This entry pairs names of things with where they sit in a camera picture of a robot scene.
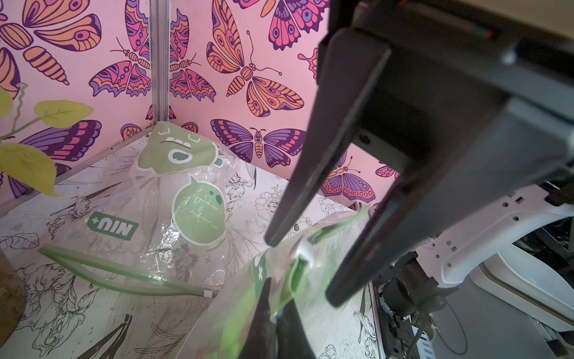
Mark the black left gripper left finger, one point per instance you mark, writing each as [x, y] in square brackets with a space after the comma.
[262, 337]

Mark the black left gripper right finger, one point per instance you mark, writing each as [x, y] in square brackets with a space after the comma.
[292, 342]

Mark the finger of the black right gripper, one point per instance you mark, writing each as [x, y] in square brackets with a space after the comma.
[353, 64]

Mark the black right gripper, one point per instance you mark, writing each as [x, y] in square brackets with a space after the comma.
[451, 62]

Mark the clear zip-top bag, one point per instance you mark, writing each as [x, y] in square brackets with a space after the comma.
[180, 224]

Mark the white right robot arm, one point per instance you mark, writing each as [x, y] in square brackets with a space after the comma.
[427, 273]

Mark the potted green leafy plant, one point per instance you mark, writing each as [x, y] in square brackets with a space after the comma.
[35, 154]

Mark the aluminium frame post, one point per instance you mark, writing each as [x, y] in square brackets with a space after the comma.
[160, 48]

